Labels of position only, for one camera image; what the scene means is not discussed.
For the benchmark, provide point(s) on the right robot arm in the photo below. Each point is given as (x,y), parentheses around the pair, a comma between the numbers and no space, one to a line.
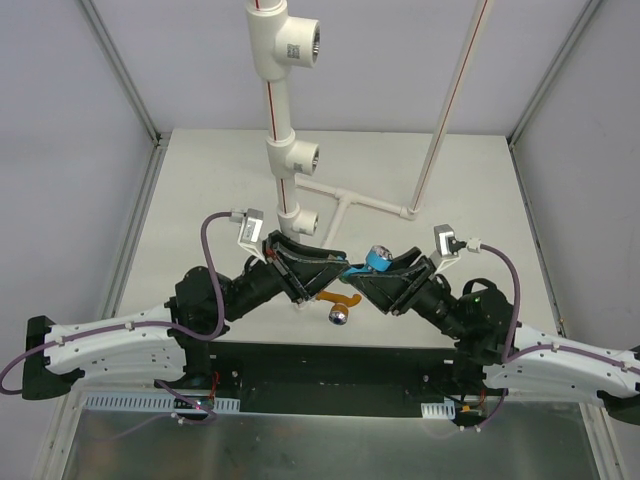
(493,348)

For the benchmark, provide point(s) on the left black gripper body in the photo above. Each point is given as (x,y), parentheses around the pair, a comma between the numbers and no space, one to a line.
(279,268)

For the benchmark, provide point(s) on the right aluminium frame post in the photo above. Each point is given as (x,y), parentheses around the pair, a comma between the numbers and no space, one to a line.
(559,61)

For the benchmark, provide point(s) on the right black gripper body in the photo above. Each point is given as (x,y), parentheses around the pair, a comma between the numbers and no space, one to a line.
(413,284)

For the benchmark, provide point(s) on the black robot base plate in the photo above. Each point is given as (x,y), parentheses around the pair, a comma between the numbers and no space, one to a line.
(330,380)

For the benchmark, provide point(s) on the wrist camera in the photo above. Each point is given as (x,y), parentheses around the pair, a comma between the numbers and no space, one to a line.
(250,225)
(445,245)

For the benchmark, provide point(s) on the left aluminium frame post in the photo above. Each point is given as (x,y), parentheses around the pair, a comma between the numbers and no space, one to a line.
(111,54)

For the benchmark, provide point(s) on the blue water faucet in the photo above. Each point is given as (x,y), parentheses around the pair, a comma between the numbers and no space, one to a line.
(378,259)

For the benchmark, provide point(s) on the white PVC pipe stand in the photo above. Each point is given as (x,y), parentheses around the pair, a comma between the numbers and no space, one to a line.
(365,92)

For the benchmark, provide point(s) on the white cable duct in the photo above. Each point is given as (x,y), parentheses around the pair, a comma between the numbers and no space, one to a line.
(439,410)
(158,403)

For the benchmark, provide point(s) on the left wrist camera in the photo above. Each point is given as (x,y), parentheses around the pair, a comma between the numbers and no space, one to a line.
(250,225)

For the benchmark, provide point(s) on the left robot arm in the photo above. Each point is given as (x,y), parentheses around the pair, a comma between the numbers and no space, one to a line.
(170,342)

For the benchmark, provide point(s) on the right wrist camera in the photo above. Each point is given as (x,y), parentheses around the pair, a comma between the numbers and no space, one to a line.
(445,245)

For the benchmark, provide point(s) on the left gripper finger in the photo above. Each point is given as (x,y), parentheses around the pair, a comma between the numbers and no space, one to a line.
(307,279)
(286,251)

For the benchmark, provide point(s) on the orange water faucet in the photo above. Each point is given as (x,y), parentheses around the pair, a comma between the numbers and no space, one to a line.
(340,306)

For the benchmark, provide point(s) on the left white cable duct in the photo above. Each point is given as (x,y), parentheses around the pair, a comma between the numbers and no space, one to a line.
(158,403)

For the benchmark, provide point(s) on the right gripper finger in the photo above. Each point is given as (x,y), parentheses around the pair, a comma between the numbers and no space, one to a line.
(378,288)
(404,260)

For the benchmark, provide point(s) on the right white cable duct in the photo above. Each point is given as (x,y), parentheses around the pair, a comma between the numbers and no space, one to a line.
(439,410)

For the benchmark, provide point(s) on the aluminium frame post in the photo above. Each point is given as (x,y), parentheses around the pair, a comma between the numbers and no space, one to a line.
(559,61)
(111,54)

